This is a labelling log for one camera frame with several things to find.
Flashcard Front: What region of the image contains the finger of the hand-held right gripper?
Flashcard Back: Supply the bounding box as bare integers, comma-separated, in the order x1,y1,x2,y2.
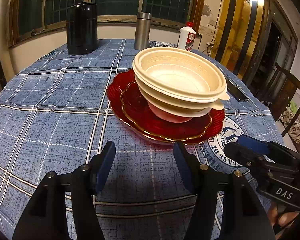
224,142,271,175
237,134,300,166

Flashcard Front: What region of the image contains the pale medium bowl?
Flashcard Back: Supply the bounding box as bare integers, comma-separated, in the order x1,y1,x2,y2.
139,85,211,117

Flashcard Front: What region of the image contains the person's right hand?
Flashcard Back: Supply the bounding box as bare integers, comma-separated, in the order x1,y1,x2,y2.
268,203,300,230

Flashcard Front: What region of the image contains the black smartphone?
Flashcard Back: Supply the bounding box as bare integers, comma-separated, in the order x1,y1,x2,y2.
226,78,249,102

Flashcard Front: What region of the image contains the small red glass plate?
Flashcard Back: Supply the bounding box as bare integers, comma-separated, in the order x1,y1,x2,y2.
120,81,213,140

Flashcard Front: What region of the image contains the hanging black cable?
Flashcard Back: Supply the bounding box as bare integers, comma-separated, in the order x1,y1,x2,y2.
205,5,218,55

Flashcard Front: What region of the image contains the steel thermos flask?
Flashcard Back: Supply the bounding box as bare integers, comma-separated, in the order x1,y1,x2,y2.
134,12,152,50

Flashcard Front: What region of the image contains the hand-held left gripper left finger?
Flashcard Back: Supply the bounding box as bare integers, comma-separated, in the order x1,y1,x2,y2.
12,141,116,240

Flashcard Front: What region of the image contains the gold striped door frame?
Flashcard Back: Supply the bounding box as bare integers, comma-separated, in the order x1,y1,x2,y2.
215,0,273,80

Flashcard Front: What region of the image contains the black cylindrical canister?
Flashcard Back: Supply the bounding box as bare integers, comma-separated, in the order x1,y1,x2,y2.
66,2,98,55

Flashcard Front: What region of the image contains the white liquor bottle red cap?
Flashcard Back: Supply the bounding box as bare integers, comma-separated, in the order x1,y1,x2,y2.
177,22,197,51

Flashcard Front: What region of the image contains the small white bowl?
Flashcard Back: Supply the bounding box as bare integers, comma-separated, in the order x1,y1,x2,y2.
147,101,192,123

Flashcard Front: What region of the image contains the blue plaid tablecloth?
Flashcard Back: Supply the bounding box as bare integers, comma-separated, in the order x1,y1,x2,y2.
0,39,285,240

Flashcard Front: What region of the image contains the floral cushion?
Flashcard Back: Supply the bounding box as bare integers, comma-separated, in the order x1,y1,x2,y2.
279,101,300,144

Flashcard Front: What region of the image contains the dark wooden chair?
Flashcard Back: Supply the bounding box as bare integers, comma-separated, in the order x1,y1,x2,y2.
262,62,300,153

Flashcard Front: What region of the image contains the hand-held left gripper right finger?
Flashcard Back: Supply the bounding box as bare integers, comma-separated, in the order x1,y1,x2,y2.
173,141,277,240

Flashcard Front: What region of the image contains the large red glass plate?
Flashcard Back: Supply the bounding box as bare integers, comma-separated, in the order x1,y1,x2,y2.
106,69,226,145

